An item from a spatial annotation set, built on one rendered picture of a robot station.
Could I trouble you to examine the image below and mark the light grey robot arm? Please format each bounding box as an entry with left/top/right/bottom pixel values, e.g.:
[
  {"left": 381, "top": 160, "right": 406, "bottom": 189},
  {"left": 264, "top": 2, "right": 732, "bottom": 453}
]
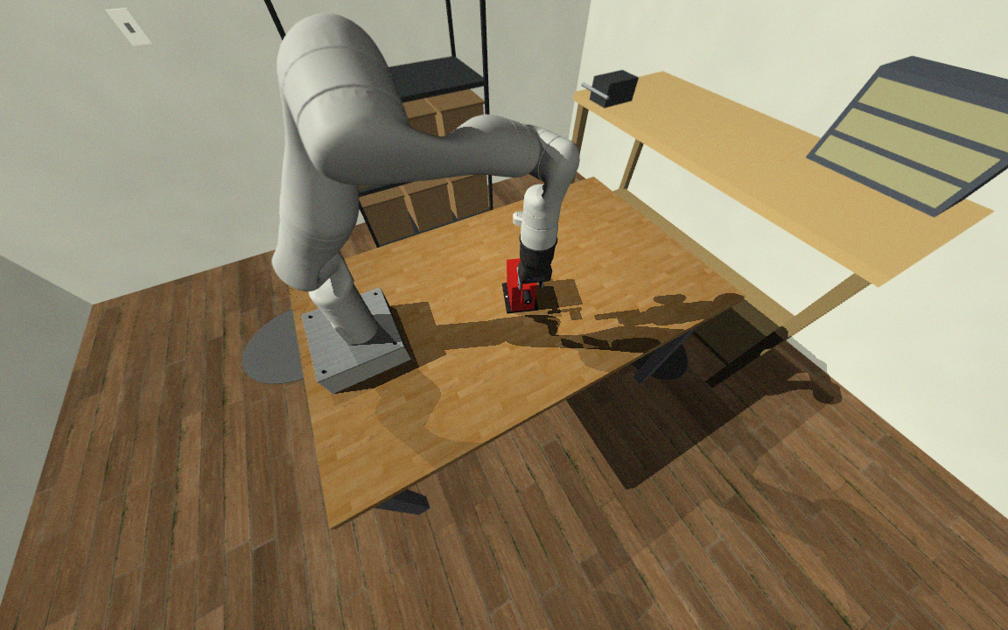
[{"left": 272, "top": 13, "right": 580, "bottom": 346}]

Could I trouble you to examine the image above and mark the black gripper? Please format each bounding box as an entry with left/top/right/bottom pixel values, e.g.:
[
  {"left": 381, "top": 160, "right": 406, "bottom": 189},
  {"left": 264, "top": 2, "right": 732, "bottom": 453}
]
[{"left": 513, "top": 211, "right": 558, "bottom": 291}]

